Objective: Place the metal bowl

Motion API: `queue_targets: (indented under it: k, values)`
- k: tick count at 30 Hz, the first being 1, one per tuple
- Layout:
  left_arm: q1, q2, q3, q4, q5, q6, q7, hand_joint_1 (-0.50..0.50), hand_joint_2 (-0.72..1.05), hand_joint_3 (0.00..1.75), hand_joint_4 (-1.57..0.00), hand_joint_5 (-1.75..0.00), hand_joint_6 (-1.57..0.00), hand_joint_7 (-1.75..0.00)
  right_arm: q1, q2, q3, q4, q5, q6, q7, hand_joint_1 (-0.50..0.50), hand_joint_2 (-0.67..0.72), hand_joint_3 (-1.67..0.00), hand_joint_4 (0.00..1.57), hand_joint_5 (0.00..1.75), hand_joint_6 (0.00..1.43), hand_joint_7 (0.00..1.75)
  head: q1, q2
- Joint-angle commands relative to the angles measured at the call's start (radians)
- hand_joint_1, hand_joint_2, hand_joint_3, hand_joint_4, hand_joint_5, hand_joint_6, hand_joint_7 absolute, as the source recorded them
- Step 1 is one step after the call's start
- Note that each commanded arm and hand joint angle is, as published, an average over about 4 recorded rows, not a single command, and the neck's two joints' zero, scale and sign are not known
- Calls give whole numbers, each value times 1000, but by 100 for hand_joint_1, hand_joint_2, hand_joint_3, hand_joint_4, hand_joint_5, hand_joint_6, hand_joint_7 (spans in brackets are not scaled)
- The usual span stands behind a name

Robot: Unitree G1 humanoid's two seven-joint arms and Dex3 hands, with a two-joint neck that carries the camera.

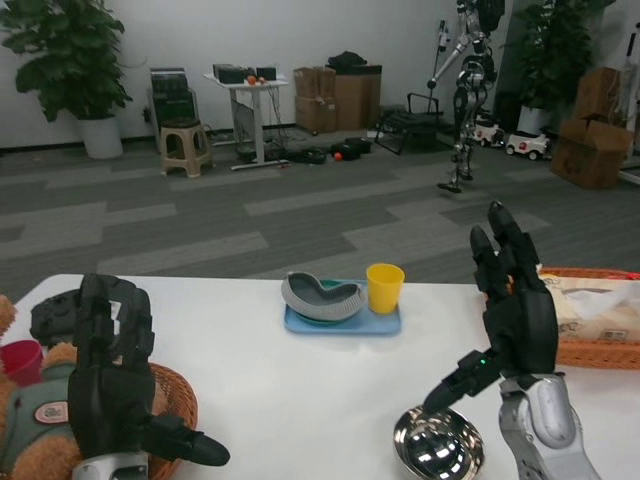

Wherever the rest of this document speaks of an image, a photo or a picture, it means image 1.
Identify large green leafy plant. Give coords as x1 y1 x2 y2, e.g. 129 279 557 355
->
0 0 134 124

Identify brown teddy bear green vest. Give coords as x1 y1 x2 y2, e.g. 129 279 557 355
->
0 294 84 480

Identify black floor cases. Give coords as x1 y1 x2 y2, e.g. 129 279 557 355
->
330 137 374 162

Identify black equipment rack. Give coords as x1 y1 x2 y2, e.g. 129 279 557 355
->
148 67 200 137

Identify white round plant pot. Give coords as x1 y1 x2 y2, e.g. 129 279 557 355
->
77 117 124 160

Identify silver black humanoid robot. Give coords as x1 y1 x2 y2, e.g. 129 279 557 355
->
427 0 507 194

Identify red plastic cup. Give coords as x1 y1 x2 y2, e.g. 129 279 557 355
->
0 339 45 388

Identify round brown wicker basket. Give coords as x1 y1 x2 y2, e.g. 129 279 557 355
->
142 362 200 479

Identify large brown cardboard box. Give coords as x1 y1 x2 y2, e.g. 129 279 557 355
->
332 64 383 132

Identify yellow plastic cup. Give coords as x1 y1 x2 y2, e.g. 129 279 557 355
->
365 263 406 315

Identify open brown cardboard box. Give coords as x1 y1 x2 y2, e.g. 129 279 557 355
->
550 116 634 190

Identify beige plastic stool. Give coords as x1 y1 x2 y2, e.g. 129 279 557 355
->
159 118 214 179

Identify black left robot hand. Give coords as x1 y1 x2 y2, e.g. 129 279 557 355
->
67 272 232 469

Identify orange rectangular wicker tray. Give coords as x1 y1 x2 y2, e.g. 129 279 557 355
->
537 267 640 371

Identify light blue tray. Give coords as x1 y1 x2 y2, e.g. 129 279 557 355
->
283 292 403 338

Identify stacked flat cardboard boxes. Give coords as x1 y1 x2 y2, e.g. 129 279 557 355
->
293 66 337 135

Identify large black desk device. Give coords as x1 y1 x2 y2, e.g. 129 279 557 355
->
212 63 247 85

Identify red and white tissue box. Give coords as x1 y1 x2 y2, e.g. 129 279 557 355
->
537 277 640 344

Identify long white toy car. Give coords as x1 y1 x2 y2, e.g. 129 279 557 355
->
504 129 554 163

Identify black folding cot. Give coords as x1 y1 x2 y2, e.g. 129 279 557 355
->
373 92 459 156

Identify shiny metal bowl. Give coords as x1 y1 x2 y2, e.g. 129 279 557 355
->
393 405 486 480

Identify black game controller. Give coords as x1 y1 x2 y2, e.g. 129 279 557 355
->
29 294 84 348

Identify white standing desk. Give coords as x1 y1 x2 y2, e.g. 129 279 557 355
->
203 73 292 172

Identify grey knitted basket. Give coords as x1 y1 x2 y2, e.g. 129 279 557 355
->
281 271 366 323

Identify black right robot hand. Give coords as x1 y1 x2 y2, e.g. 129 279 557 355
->
423 200 560 415

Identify black bag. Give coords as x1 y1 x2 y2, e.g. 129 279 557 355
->
327 51 369 70

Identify small white toy car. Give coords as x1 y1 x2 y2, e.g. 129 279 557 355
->
472 117 507 148

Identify grey computer tower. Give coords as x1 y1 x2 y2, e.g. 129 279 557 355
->
233 99 262 159

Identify teal plate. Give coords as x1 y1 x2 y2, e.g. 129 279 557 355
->
294 279 352 328

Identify tall green leafy plant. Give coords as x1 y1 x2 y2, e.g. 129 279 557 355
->
509 0 602 112

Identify upright brown cardboard box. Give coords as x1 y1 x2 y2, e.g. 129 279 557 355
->
576 66 622 121

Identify white square plant pot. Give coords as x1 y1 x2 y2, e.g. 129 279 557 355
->
517 105 552 137

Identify white stick on pole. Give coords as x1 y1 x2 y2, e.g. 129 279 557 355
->
432 19 449 117

